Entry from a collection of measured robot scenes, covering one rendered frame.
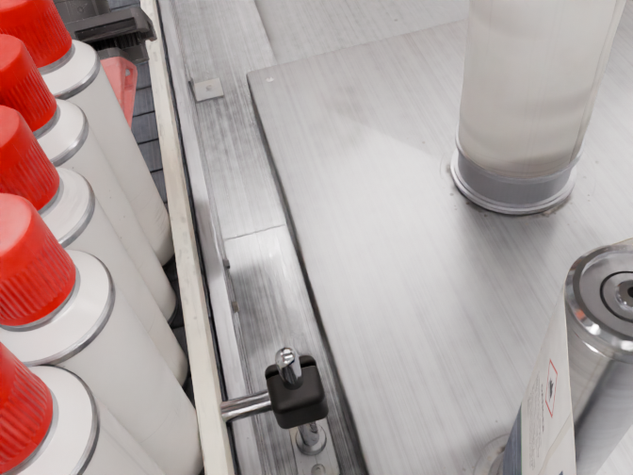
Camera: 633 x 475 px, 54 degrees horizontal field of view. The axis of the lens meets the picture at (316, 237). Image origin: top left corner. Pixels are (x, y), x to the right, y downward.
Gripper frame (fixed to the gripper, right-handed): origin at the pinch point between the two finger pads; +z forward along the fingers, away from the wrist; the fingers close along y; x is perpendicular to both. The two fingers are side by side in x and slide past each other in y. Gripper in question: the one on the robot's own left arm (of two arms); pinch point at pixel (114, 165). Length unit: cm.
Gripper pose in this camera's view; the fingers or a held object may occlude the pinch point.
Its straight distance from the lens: 46.1
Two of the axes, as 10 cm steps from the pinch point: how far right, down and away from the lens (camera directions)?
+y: 9.6, -2.7, 0.7
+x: -1.2, -1.8, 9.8
